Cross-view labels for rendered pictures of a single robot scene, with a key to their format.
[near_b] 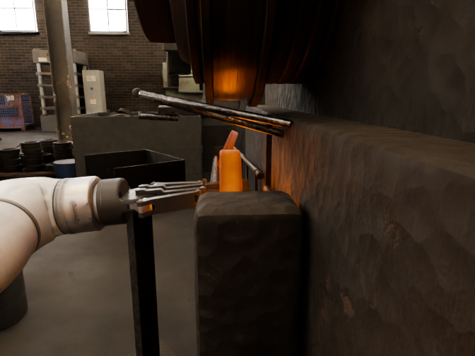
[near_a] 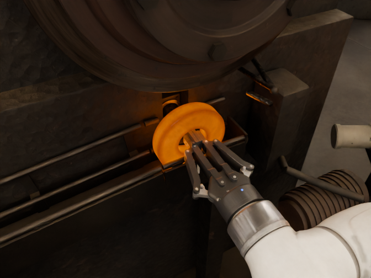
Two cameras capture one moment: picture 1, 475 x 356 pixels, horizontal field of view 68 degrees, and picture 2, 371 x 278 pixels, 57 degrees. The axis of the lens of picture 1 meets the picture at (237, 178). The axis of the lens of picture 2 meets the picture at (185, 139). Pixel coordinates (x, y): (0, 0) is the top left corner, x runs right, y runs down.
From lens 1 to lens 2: 0.97 m
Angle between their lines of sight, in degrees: 98
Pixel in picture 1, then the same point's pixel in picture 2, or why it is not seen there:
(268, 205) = (285, 73)
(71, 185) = (275, 213)
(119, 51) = not seen: outside the picture
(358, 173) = (316, 34)
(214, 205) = (300, 84)
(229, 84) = not seen: hidden behind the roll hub
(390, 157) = (329, 25)
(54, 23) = not seen: outside the picture
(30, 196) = (309, 231)
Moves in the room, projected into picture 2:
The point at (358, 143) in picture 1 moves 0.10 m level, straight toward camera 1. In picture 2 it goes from (316, 27) to (358, 26)
